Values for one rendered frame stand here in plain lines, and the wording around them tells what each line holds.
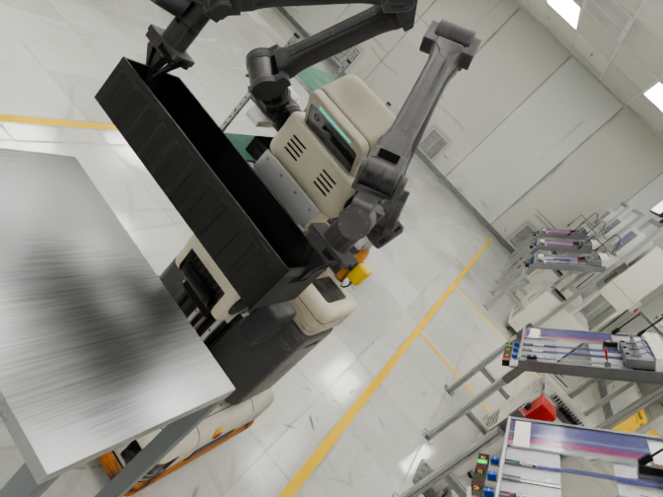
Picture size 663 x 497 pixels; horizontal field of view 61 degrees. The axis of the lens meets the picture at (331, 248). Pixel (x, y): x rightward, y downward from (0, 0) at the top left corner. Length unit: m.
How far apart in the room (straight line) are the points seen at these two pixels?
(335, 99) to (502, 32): 9.49
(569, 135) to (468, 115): 1.74
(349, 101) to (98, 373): 0.80
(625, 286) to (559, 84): 4.90
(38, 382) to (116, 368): 0.15
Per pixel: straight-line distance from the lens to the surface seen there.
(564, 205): 10.55
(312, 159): 1.43
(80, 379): 1.06
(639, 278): 6.58
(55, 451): 0.97
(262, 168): 1.48
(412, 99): 1.10
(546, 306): 6.60
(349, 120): 1.35
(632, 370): 3.37
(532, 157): 10.53
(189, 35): 1.28
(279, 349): 1.83
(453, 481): 2.83
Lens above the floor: 1.56
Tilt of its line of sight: 21 degrees down
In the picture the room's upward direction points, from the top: 45 degrees clockwise
